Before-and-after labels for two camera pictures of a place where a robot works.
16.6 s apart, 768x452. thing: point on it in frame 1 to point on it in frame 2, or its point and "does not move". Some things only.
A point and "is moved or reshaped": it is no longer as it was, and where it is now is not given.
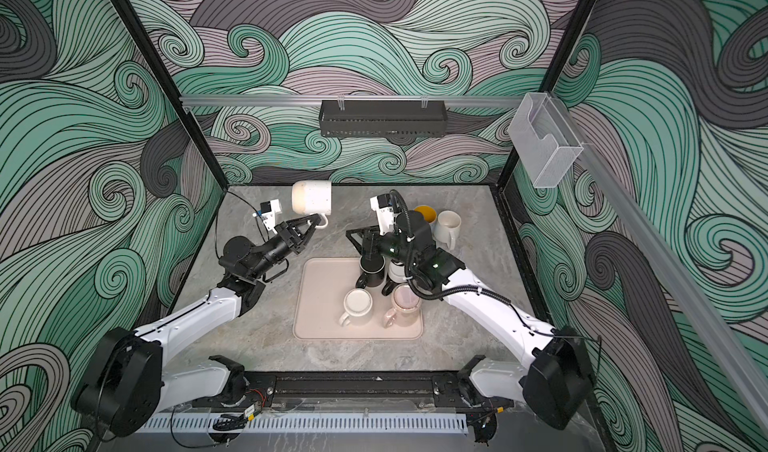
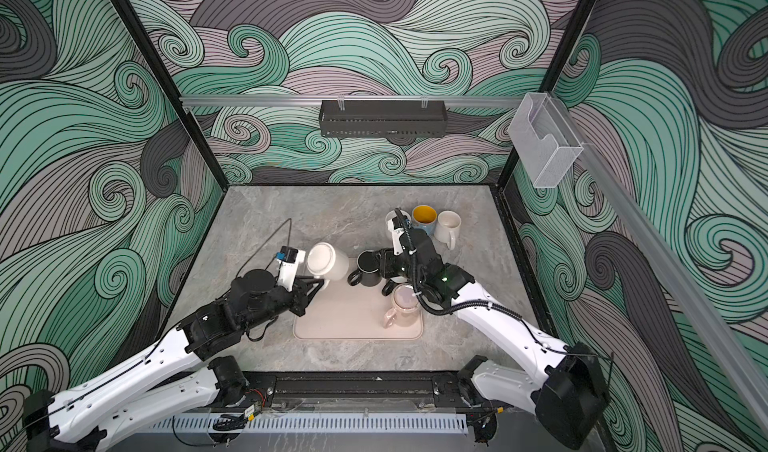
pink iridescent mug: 406,308 does not move
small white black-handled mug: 396,275 does not move
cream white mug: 358,304 to 324,261
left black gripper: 289,238 to 301,286
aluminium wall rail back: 358,99 does not move
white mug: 447,228 does not move
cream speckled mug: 313,197 is moved or reshaped
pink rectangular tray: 327,305 does not move
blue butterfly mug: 428,212 does not move
